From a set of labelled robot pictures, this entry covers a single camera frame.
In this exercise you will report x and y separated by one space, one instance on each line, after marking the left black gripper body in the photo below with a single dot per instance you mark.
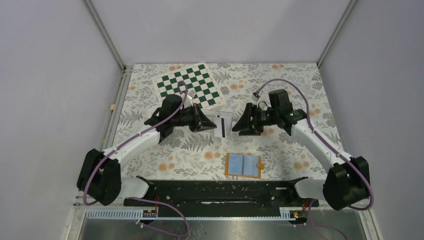
193 117

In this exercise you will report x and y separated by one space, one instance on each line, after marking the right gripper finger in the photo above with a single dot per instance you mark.
245 122
250 132

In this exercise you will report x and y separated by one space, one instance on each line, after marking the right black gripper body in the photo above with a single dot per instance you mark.
259 117

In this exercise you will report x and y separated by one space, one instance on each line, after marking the white magnetic stripe card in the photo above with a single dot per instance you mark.
224 126

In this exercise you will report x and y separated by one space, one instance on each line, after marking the clear plastic box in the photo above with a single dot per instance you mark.
212 113

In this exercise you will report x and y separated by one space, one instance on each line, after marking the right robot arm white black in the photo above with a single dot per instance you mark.
348 178

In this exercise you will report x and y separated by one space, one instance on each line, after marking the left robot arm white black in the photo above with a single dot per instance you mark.
100 177

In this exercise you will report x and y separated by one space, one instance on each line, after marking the floral tablecloth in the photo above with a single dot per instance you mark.
185 155

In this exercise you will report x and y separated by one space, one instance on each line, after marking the green white chessboard mat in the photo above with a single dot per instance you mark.
202 87

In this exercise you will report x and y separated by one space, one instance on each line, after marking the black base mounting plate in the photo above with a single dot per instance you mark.
212 198

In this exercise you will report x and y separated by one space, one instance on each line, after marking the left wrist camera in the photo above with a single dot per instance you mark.
187 100

